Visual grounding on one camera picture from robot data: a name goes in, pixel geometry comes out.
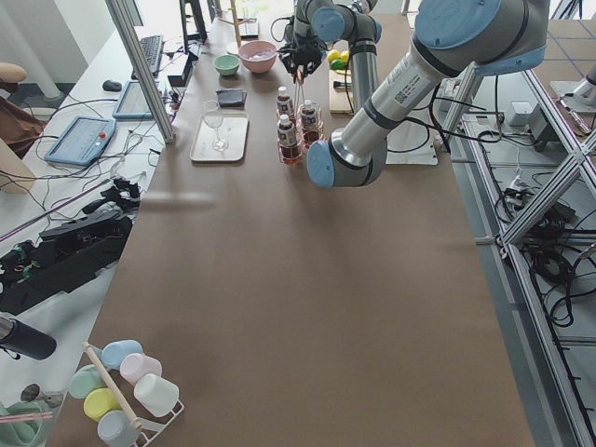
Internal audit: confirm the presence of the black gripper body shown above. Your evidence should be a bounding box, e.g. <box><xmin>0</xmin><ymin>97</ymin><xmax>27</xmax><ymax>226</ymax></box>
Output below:
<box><xmin>289</xmin><ymin>39</ymin><xmax>323</xmax><ymax>75</ymax></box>

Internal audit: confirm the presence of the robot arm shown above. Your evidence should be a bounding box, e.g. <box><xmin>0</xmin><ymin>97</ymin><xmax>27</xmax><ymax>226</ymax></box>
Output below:
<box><xmin>306</xmin><ymin>1</ymin><xmax>549</xmax><ymax>187</ymax></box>
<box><xmin>279</xmin><ymin>0</ymin><xmax>382</xmax><ymax>112</ymax></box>

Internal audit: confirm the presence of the whole yellow lemon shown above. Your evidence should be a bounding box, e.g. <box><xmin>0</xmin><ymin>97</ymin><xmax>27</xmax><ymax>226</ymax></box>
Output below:
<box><xmin>327</xmin><ymin>49</ymin><xmax>341</xmax><ymax>63</ymax></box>

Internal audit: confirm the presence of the green lime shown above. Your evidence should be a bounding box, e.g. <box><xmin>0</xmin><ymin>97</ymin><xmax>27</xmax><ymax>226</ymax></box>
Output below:
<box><xmin>330</xmin><ymin>59</ymin><xmax>346</xmax><ymax>71</ymax></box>

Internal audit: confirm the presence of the pink bowl with ice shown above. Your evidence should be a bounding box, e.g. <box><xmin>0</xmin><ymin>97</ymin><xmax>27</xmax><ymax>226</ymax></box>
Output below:
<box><xmin>238</xmin><ymin>40</ymin><xmax>278</xmax><ymax>74</ymax></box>

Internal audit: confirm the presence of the bamboo cutting board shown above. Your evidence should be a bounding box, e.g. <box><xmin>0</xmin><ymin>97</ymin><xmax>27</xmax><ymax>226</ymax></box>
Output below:
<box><xmin>328</xmin><ymin>70</ymin><xmax>354</xmax><ymax>115</ymax></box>

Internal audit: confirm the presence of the green empty bowl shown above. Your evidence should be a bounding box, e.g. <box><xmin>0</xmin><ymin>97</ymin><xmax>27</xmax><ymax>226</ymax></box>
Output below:
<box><xmin>213</xmin><ymin>54</ymin><xmax>240</xmax><ymax>76</ymax></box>

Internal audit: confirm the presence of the grey folded cloth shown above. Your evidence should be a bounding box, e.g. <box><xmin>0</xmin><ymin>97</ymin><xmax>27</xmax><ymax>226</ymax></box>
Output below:
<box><xmin>216</xmin><ymin>88</ymin><xmax>247</xmax><ymax>108</ymax></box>

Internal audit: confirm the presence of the clear wine glass on tray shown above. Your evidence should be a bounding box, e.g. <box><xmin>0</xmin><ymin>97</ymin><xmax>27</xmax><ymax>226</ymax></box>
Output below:
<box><xmin>202</xmin><ymin>100</ymin><xmax>228</xmax><ymax>152</ymax></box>

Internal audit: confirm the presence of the cream serving tray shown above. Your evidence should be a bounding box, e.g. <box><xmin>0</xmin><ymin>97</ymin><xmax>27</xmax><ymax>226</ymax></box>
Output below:
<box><xmin>189</xmin><ymin>111</ymin><xmax>249</xmax><ymax>163</ymax></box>

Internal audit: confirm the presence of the black keyboard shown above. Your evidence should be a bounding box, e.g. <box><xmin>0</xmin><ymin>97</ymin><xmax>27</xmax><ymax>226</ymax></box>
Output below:
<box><xmin>139</xmin><ymin>34</ymin><xmax>164</xmax><ymax>77</ymax></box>

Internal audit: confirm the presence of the blue teach pendant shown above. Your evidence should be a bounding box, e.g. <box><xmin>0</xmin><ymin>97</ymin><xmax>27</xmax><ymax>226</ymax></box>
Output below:
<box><xmin>112</xmin><ymin>80</ymin><xmax>153</xmax><ymax>120</ymax></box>
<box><xmin>44</xmin><ymin>116</ymin><xmax>116</xmax><ymax>167</ymax></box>

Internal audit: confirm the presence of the black computer mouse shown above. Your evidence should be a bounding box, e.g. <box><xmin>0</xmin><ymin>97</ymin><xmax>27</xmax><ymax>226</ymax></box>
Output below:
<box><xmin>102</xmin><ymin>80</ymin><xmax>122</xmax><ymax>92</ymax></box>

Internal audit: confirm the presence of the blue plastic cup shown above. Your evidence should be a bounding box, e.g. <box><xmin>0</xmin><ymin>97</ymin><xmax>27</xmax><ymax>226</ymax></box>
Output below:
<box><xmin>101</xmin><ymin>339</ymin><xmax>143</xmax><ymax>369</ymax></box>

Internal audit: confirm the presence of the pink plastic cup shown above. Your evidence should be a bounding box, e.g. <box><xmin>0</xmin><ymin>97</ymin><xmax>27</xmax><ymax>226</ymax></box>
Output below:
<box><xmin>119</xmin><ymin>353</ymin><xmax>163</xmax><ymax>386</ymax></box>

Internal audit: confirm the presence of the white plastic cup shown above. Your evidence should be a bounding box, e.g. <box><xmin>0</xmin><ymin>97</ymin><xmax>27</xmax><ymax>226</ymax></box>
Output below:
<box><xmin>133</xmin><ymin>373</ymin><xmax>180</xmax><ymax>417</ymax></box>

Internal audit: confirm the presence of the green plastic cup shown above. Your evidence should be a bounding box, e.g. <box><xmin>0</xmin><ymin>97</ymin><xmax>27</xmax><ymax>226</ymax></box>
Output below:
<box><xmin>68</xmin><ymin>364</ymin><xmax>105</xmax><ymax>400</ymax></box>

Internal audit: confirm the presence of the yellow plastic cup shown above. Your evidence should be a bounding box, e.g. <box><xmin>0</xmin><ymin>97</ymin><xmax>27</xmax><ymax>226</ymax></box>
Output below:
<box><xmin>83</xmin><ymin>387</ymin><xmax>121</xmax><ymax>422</ymax></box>

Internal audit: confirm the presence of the black thermos bottle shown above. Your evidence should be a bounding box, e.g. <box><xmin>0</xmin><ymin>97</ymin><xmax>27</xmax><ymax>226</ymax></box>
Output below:
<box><xmin>1</xmin><ymin>316</ymin><xmax>57</xmax><ymax>360</ymax></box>

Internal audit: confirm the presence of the white cup rack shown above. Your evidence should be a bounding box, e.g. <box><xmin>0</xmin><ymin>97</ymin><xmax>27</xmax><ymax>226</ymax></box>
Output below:
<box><xmin>83</xmin><ymin>342</ymin><xmax>185</xmax><ymax>446</ymax></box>

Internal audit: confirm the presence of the grey plastic cup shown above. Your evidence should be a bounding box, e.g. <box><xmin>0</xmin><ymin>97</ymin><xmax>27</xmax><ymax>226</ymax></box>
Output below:
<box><xmin>97</xmin><ymin>410</ymin><xmax>140</xmax><ymax>446</ymax></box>

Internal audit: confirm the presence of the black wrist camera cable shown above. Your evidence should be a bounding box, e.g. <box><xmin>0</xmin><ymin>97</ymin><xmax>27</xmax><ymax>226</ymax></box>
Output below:
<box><xmin>271</xmin><ymin>16</ymin><xmax>295</xmax><ymax>47</ymax></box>

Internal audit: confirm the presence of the copper wire bottle basket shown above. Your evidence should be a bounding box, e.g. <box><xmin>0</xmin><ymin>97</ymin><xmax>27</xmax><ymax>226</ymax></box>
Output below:
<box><xmin>277</xmin><ymin>99</ymin><xmax>323</xmax><ymax>165</ymax></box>

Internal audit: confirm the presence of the aluminium frame post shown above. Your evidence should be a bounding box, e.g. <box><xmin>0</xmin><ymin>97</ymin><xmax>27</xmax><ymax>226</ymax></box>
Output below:
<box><xmin>105</xmin><ymin>0</ymin><xmax>175</xmax><ymax>143</ymax></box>

